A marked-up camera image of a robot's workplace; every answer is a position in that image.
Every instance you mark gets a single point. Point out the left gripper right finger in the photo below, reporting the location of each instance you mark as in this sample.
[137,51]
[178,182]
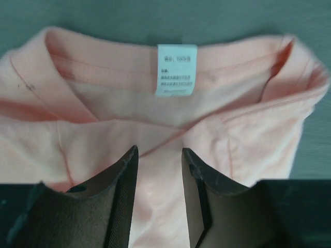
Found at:
[222,212]

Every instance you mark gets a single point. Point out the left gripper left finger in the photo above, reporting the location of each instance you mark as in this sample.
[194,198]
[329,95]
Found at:
[95,213]

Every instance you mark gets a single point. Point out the salmon pink t shirt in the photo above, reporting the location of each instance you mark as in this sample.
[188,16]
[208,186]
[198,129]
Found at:
[72,105]

